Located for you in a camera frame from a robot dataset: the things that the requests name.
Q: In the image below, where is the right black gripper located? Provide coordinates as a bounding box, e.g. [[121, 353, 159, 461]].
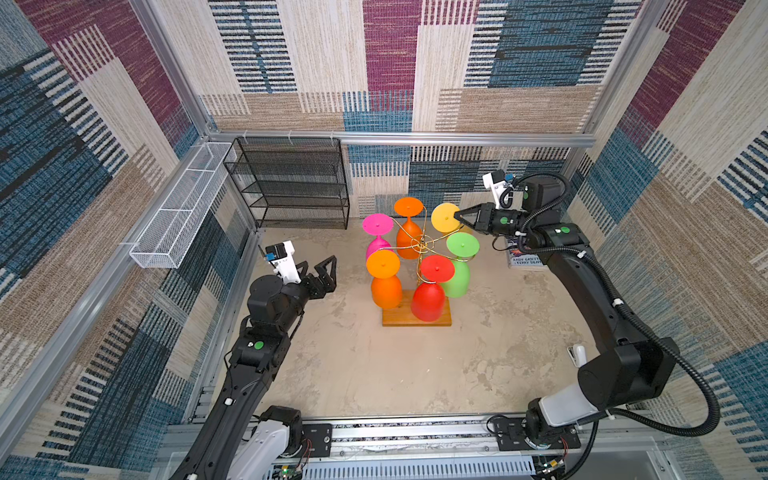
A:
[[453, 203, 534, 238]]

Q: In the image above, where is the green plastic wine glass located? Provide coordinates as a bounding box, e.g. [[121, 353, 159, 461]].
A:
[[441, 232, 480, 298]]

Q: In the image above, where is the yellow plastic wine glass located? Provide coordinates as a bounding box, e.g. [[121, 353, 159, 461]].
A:
[[430, 202, 461, 235]]

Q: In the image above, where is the red plastic wine glass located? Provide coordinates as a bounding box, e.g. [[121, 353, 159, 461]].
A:
[[411, 255, 455, 323]]

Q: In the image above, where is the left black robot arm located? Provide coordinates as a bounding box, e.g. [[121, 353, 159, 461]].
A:
[[171, 256, 337, 479]]

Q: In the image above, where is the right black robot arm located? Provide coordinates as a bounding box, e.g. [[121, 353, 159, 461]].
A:
[[454, 170, 721, 448]]

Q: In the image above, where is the orange front wine glass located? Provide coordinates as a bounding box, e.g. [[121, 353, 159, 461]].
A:
[[366, 249, 403, 310]]

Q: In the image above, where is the orange wine glass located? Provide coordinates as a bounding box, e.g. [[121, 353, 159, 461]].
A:
[[366, 249, 403, 310], [394, 197, 424, 260]]

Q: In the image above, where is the pink plastic wine glass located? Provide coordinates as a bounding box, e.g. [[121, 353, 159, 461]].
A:
[[362, 213, 394, 258]]

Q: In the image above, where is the orange back wine glass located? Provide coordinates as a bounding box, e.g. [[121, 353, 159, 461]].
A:
[[394, 197, 424, 260]]

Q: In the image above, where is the wooden rack base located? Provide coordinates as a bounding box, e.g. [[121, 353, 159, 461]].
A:
[[382, 290, 453, 327]]

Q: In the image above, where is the paperback book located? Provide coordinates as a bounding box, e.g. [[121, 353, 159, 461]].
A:
[[506, 239, 546, 271]]

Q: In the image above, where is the white mesh basket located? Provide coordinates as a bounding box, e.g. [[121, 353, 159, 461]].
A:
[[130, 142, 234, 269]]

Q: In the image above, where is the white small device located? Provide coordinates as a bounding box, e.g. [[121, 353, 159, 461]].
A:
[[567, 344, 588, 368]]

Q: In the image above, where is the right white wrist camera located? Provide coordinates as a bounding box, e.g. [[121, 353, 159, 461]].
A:
[[482, 169, 515, 210]]

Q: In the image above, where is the gold wire glass rack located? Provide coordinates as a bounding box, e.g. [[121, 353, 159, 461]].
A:
[[390, 204, 454, 282]]

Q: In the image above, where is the black wire shelf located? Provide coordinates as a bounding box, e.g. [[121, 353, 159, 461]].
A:
[[223, 137, 351, 229]]

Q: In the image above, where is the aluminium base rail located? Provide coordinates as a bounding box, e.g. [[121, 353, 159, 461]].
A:
[[149, 410, 679, 480]]

